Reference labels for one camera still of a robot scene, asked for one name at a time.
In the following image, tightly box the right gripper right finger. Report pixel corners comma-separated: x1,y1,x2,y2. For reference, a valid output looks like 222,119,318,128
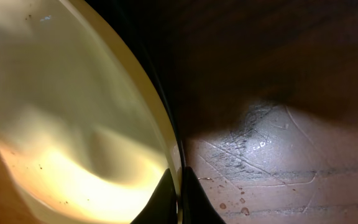
181,167,225,224

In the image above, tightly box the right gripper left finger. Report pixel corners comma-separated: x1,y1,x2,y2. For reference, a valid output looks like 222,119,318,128
131,169,178,224

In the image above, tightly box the yellow plate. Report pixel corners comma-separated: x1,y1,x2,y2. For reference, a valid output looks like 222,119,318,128
0,0,183,223

